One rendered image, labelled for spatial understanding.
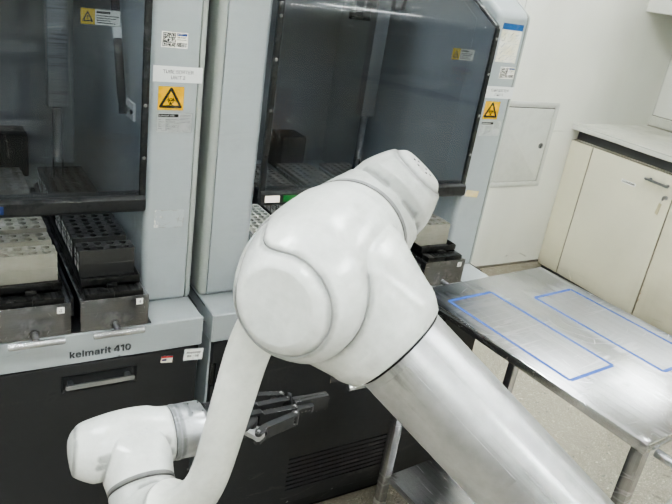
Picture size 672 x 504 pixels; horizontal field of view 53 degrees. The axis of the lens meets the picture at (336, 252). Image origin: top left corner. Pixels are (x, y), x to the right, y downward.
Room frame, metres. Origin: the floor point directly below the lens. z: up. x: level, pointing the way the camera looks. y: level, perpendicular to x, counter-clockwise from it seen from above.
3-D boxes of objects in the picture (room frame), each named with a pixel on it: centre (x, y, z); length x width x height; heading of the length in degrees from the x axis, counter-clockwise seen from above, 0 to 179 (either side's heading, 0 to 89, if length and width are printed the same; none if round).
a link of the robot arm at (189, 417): (0.90, 0.20, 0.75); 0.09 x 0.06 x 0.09; 33
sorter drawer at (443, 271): (1.93, -0.12, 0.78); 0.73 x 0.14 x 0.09; 33
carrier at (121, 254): (1.26, 0.47, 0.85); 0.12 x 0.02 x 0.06; 124
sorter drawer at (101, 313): (1.46, 0.60, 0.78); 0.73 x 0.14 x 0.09; 33
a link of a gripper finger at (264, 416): (0.97, 0.07, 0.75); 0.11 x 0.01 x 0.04; 122
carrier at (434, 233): (1.74, -0.25, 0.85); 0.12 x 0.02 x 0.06; 122
